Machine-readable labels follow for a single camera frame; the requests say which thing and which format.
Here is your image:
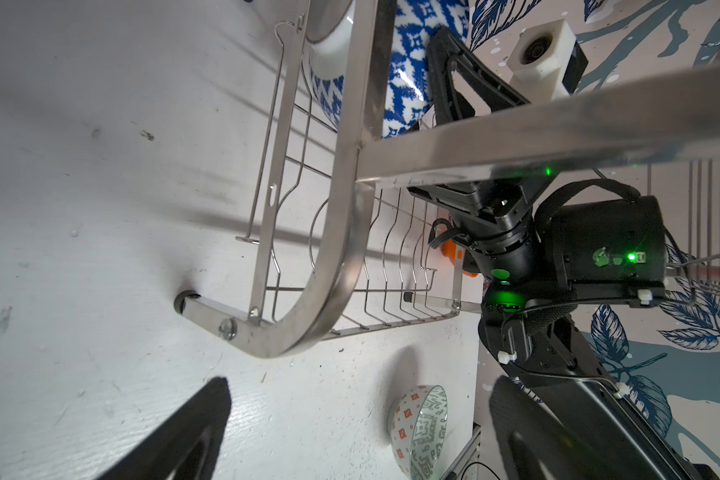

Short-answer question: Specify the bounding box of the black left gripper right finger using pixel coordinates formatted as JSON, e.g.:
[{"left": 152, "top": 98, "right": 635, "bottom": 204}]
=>
[{"left": 489, "top": 377, "right": 628, "bottom": 479}]

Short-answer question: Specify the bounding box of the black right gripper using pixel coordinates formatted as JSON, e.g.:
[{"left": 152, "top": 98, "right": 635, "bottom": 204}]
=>
[{"left": 408, "top": 27, "right": 557, "bottom": 239}]

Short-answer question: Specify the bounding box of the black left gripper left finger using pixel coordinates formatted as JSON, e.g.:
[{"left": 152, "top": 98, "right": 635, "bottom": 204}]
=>
[{"left": 101, "top": 377, "right": 232, "bottom": 479}]

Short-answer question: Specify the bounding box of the steel two-tier dish rack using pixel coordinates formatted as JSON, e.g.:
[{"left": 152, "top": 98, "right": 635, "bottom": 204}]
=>
[{"left": 174, "top": 1, "right": 720, "bottom": 358}]

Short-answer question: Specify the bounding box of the green pattern bowl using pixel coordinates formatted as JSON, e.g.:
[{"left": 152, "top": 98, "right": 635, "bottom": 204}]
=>
[{"left": 387, "top": 385, "right": 448, "bottom": 479}]

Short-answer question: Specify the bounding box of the plain orange bowl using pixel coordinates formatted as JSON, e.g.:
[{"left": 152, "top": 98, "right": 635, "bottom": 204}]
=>
[{"left": 439, "top": 240, "right": 480, "bottom": 278}]

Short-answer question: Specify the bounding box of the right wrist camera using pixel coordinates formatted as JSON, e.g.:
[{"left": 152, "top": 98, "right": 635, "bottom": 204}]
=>
[{"left": 508, "top": 20, "right": 589, "bottom": 104}]

